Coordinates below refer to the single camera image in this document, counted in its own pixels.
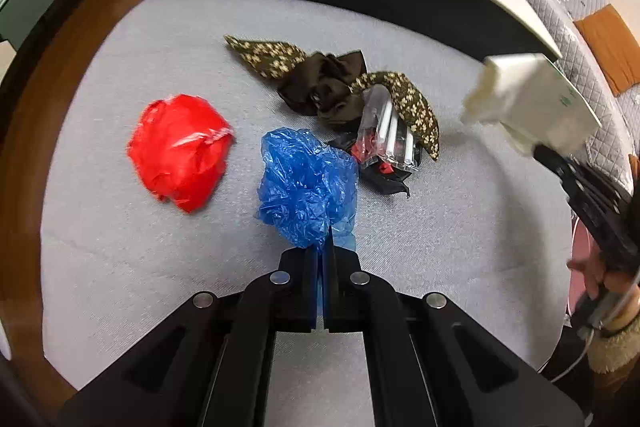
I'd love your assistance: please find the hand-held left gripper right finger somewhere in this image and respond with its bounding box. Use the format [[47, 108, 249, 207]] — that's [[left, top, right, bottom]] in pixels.
[[322, 227, 586, 427]]

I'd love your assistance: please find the small red plastic bag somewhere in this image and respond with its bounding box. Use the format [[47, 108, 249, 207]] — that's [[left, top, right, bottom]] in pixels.
[[126, 94, 236, 214]]

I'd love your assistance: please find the sofa with grey quilted cover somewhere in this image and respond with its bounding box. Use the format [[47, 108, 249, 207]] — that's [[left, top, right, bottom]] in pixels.
[[472, 0, 640, 188]]

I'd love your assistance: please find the clear packet of white straws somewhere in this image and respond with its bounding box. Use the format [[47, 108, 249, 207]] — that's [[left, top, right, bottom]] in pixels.
[[350, 84, 423, 172]]

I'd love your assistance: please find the blue plastic bag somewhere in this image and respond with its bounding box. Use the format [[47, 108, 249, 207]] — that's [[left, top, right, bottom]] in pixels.
[[256, 127, 360, 253]]

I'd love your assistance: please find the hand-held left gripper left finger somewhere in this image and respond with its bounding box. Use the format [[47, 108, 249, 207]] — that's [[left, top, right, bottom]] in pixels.
[[57, 229, 321, 427]]

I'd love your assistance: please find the dark floral hair scrunchie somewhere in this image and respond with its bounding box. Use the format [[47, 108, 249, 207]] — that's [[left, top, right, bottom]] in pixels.
[[223, 34, 441, 162]]

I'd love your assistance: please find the grey foam mat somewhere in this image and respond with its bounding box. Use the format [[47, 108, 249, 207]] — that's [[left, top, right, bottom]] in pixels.
[[40, 0, 576, 393]]

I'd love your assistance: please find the black plastic wrapper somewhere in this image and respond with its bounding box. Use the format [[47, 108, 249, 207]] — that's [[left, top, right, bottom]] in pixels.
[[327, 132, 412, 198]]

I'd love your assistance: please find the small orange cushion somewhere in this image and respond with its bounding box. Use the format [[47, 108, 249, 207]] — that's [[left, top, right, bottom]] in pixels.
[[572, 4, 640, 96]]

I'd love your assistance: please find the person's right forearm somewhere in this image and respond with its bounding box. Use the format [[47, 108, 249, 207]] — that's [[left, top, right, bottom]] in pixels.
[[587, 307, 640, 403]]

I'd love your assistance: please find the person's right hand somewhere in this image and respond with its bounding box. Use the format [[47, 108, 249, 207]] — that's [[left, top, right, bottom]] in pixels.
[[567, 257, 640, 302]]

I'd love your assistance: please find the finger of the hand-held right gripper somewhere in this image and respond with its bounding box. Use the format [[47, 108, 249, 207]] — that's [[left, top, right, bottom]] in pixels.
[[532, 144, 592, 194]]

